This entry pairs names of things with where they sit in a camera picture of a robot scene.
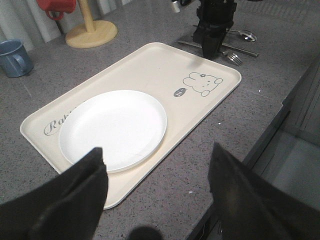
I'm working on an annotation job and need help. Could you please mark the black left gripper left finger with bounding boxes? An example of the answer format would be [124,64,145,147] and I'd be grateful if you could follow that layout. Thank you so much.
[0,147,109,240]

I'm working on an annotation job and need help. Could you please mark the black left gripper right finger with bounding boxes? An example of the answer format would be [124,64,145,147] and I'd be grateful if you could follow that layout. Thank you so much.
[208,142,320,240]

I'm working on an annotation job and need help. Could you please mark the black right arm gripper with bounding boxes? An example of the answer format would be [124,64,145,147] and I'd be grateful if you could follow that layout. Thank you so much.
[192,0,237,60]

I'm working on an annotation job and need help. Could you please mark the silver fork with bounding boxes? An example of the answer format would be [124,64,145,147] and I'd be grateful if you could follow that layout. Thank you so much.
[219,51,243,66]

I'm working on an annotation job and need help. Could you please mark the silver spoon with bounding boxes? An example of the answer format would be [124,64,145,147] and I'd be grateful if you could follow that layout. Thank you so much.
[227,29,257,42]

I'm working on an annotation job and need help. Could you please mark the white round plate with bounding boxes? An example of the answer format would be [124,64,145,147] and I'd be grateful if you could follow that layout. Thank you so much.
[59,90,167,173]

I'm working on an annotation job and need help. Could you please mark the cream rabbit serving tray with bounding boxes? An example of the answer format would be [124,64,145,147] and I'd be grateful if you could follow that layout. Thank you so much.
[20,42,242,209]

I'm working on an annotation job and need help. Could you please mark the wooden mug tree stand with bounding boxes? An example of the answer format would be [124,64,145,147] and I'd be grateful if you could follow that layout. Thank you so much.
[65,0,118,49]

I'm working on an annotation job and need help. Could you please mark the red mug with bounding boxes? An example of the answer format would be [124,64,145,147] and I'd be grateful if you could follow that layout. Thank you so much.
[36,0,77,21]

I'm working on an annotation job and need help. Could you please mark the blue mug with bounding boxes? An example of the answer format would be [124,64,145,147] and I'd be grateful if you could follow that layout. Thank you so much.
[0,39,34,78]

